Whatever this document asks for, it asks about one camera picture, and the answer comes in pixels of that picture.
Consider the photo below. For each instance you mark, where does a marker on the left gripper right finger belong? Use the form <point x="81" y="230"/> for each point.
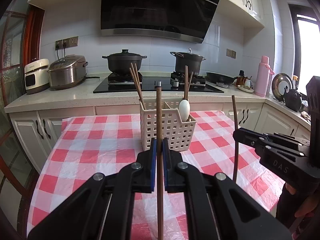
<point x="216" y="207"/>

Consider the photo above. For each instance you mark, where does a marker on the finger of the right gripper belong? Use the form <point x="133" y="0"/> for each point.
<point x="249" y="138"/>

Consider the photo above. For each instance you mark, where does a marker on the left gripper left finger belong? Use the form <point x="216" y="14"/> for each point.
<point x="102" y="207"/>

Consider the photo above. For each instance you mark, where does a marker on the white plastic spoon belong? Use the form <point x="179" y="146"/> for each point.
<point x="184" y="110"/>

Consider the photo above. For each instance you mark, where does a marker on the person's right hand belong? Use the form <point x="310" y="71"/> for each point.
<point x="309" y="204"/>

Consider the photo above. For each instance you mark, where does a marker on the plate with cups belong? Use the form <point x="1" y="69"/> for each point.
<point x="244" y="83"/>

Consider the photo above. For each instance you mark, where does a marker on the black kettle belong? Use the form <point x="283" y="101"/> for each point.
<point x="292" y="99"/>

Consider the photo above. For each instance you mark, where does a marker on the round steel pot lid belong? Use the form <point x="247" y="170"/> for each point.
<point x="281" y="83"/>

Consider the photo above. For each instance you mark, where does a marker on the pink checkered tablecloth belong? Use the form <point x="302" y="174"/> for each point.
<point x="107" y="143"/>

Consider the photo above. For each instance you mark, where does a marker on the pink thermos bottle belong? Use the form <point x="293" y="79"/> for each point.
<point x="264" y="72"/>

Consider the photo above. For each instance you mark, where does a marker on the white perforated utensil basket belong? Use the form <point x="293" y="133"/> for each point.
<point x="179" y="133"/>

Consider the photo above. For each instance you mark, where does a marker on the black frying pan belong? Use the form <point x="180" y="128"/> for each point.
<point x="219" y="78"/>

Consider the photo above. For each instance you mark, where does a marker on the black stock pot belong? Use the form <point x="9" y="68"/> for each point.
<point x="192" y="61"/>

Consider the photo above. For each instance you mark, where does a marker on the black gas cooktop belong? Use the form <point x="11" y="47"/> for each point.
<point x="174" y="82"/>

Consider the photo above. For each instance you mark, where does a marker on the stainless steel rice cooker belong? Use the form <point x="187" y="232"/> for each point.
<point x="67" y="72"/>

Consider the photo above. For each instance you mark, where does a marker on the black range hood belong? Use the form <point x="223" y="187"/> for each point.
<point x="186" y="20"/>

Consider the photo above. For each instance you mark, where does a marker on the black casserole pot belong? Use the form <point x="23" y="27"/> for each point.
<point x="120" y="63"/>

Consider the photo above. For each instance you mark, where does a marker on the white small oven appliance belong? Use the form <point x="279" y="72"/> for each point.
<point x="36" y="78"/>

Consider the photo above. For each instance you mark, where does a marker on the gold wall switch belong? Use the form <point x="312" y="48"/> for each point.
<point x="231" y="53"/>

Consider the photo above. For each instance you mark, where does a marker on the gold wall socket panel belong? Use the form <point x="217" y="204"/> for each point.
<point x="66" y="43"/>

